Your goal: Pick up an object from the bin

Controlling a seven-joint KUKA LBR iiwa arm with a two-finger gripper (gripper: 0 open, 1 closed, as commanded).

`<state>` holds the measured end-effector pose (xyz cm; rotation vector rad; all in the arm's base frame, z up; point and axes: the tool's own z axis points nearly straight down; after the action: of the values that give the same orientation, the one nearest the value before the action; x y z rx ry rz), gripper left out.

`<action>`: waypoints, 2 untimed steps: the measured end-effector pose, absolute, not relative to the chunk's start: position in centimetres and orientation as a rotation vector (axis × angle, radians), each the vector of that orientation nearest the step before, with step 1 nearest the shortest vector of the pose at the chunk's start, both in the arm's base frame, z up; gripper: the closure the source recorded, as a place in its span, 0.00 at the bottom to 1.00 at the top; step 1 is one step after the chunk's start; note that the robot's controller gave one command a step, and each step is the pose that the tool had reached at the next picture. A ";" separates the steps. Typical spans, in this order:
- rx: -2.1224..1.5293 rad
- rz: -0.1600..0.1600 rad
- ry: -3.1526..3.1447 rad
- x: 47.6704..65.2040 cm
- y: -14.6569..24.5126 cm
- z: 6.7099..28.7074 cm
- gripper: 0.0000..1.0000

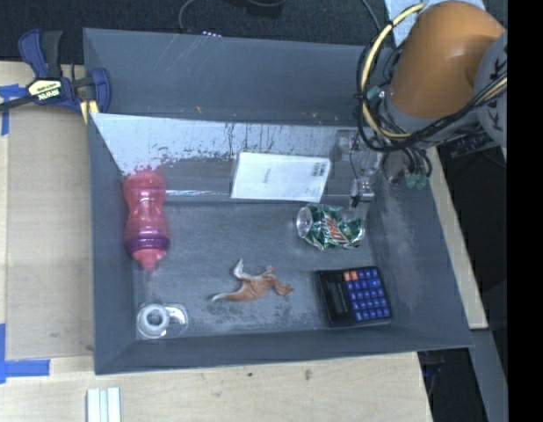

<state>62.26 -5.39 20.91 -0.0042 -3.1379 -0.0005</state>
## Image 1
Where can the grey metal bin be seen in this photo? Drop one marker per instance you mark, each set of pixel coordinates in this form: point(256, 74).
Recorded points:
point(236, 82)

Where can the crushed green soda can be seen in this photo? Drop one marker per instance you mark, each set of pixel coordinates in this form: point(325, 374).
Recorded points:
point(330, 229)

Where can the white paper booklet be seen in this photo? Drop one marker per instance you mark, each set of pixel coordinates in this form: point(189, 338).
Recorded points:
point(278, 176)

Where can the brown toy kangaroo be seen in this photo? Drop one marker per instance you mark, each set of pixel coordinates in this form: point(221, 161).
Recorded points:
point(256, 286)

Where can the pink plastic bottle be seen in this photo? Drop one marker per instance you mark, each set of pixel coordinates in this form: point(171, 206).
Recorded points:
point(145, 218)

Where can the clear tape dispenser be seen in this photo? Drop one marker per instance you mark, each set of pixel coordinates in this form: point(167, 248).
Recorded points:
point(156, 320)

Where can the black calculator with blue keys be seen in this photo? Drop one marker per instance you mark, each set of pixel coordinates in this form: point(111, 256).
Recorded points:
point(355, 297)

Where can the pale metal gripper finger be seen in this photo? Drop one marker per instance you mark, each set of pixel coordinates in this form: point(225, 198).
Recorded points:
point(355, 145)
point(364, 189)

